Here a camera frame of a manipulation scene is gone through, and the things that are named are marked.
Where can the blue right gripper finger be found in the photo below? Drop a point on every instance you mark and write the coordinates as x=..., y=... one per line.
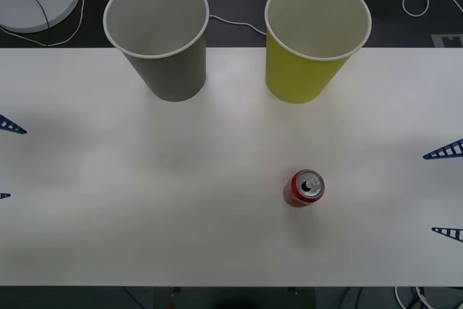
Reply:
x=437, y=230
x=430, y=156

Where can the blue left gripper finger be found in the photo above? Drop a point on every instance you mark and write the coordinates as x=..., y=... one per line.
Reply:
x=21, y=130
x=5, y=196

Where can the red drink can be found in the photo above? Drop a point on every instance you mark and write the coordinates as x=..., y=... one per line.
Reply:
x=292, y=196

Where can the yellow-green plastic waste bin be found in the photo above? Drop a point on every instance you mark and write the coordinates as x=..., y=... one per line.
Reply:
x=300, y=79

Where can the grey plastic waste bin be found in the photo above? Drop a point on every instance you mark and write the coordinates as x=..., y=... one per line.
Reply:
x=170, y=74

